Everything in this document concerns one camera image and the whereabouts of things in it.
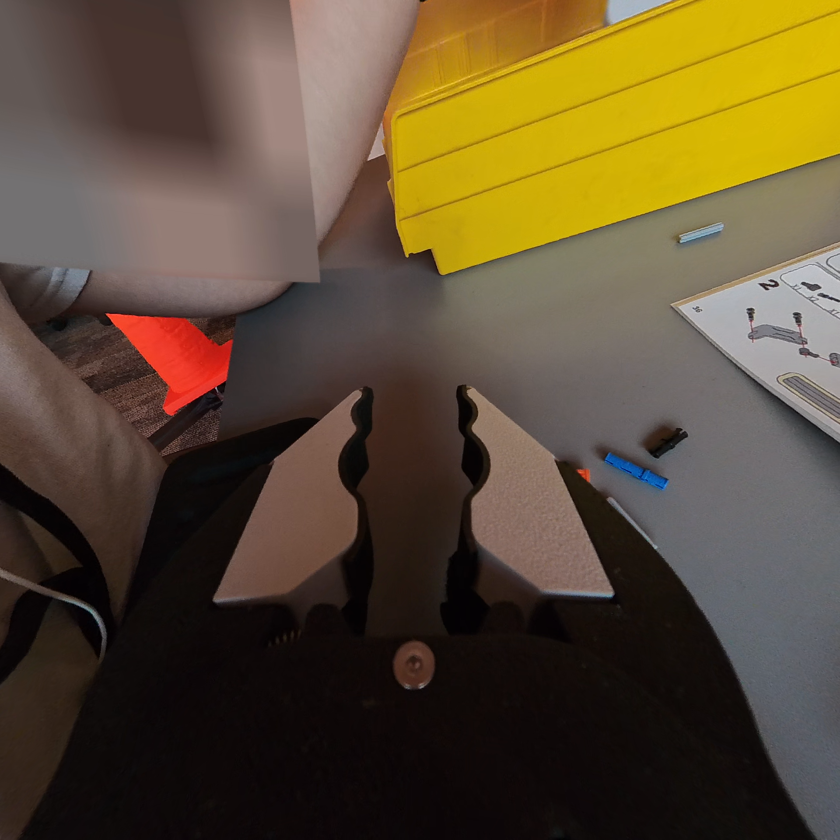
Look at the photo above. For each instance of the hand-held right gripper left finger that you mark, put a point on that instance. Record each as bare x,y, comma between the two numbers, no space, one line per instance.
295,531

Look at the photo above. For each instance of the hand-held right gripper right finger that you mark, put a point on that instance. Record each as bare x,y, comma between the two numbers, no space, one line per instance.
538,531

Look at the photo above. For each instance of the small orange toy beam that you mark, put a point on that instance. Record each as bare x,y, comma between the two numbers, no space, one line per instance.
584,475

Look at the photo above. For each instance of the light grey toy axle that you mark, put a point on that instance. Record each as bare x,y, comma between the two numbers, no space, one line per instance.
699,233
633,523

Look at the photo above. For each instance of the blue toy pin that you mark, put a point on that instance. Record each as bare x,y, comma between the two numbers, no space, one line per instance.
633,470

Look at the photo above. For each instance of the black toy pin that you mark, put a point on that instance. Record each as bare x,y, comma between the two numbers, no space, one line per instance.
668,443

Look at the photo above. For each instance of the yellow plastic bin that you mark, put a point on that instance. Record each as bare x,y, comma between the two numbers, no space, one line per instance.
558,164

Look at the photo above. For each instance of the person's left forearm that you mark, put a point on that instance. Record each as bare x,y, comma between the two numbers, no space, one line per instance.
348,118

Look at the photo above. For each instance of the black studded foam mat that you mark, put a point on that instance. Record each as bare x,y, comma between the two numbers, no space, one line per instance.
210,459

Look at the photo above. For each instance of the black tripod legs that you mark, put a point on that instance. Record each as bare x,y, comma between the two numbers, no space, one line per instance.
190,420

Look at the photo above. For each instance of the orange traffic cone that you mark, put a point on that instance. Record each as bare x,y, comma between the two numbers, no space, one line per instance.
184,361

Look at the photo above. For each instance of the light grey shirt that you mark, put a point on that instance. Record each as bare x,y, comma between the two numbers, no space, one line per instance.
65,426

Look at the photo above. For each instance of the building instruction booklet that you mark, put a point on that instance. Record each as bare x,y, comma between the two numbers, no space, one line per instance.
774,328

